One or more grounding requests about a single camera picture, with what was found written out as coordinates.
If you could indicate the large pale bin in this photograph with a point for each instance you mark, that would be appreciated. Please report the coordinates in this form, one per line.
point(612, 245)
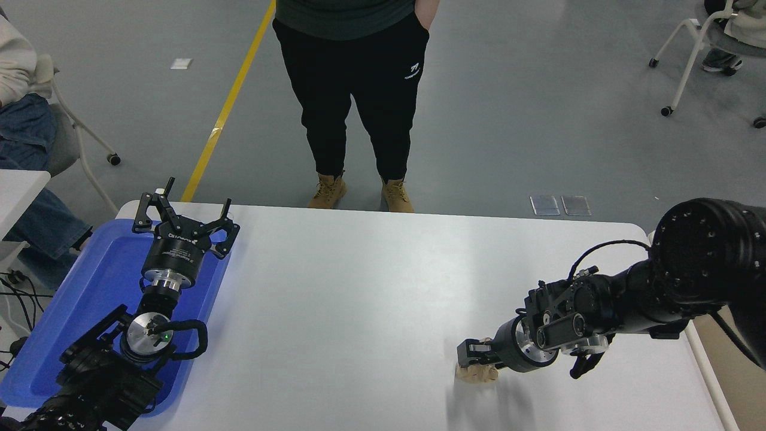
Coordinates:
point(739, 398)

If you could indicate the blue plastic tray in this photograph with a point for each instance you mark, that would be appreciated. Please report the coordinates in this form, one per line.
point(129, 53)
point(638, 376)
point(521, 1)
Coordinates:
point(90, 287)

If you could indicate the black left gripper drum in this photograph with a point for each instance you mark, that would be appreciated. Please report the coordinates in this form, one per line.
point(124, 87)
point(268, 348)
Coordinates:
point(173, 257)

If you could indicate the standing person's forearm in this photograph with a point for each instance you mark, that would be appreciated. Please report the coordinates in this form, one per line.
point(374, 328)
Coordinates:
point(426, 13)

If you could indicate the white wheeled chair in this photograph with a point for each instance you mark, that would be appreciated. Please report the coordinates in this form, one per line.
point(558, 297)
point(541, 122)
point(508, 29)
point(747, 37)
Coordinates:
point(694, 45)

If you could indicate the small white side table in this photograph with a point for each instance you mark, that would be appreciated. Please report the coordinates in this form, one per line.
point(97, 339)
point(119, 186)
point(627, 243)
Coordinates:
point(18, 191)

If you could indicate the clear floor plate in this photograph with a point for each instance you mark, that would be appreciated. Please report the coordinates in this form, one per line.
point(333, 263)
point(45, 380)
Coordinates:
point(576, 205)
point(545, 205)

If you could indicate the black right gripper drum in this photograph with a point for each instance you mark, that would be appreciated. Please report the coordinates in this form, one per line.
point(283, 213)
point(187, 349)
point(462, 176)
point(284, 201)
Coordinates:
point(505, 347)

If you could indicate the seated person in jeans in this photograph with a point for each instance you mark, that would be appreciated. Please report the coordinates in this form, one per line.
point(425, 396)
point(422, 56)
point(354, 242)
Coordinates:
point(30, 221)

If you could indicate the tan paper ball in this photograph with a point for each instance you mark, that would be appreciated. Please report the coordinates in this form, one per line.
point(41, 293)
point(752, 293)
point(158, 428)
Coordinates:
point(476, 374)

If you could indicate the white paper scrap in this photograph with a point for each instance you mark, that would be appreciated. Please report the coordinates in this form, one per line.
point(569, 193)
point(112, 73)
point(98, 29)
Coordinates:
point(181, 63)

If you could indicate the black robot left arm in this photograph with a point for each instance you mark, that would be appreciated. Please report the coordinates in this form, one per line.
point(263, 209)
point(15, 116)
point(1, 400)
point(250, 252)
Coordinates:
point(102, 383)

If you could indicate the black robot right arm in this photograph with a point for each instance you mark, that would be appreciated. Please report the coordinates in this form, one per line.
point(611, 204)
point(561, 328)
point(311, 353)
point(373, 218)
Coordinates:
point(688, 269)

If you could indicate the white chair with grey seat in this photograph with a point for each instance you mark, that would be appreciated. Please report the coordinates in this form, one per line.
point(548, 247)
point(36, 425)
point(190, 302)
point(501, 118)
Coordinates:
point(63, 140)

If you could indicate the standing person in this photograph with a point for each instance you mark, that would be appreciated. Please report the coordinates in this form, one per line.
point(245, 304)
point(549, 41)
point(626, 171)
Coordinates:
point(347, 90)

